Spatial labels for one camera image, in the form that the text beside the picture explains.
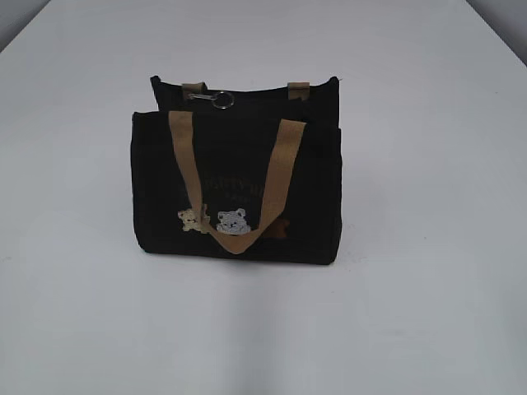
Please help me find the silver zipper pull ring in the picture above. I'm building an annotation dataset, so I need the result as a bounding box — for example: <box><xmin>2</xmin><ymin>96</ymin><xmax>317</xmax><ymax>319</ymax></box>
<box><xmin>188</xmin><ymin>91</ymin><xmax>236</xmax><ymax>111</ymax></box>

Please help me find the black canvas tote bag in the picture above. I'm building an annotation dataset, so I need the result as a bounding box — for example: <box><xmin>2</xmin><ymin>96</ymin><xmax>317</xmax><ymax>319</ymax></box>
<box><xmin>130</xmin><ymin>76</ymin><xmax>343</xmax><ymax>265</ymax></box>

